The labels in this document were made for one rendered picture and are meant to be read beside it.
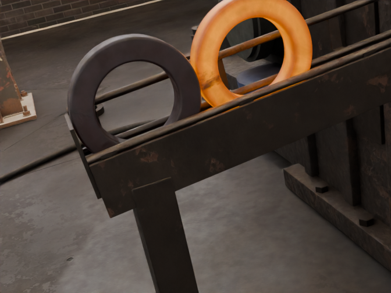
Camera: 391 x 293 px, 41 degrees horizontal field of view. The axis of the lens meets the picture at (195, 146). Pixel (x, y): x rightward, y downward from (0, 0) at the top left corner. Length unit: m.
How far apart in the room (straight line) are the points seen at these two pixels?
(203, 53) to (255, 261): 0.86
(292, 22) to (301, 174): 1.01
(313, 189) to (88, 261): 0.72
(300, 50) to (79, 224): 1.26
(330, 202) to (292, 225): 0.14
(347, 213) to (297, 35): 0.82
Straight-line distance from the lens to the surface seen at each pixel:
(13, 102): 3.30
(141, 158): 0.72
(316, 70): 0.80
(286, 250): 1.52
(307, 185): 1.68
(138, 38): 0.71
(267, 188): 1.83
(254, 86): 0.83
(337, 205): 1.56
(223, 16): 0.74
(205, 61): 0.74
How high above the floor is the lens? 0.89
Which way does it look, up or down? 23 degrees down
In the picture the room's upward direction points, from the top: 12 degrees counter-clockwise
